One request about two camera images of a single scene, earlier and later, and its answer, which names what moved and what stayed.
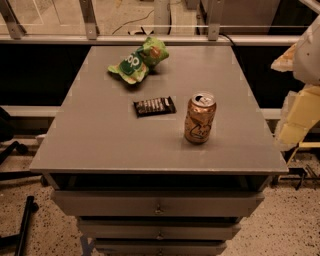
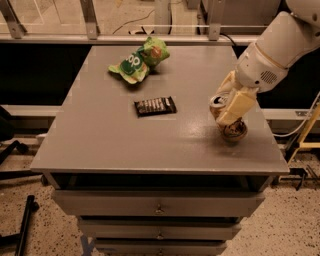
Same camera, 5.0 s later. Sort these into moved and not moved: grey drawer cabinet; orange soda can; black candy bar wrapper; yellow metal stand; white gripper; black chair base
Moved: white gripper; orange soda can
Not moved: yellow metal stand; black chair base; black candy bar wrapper; grey drawer cabinet
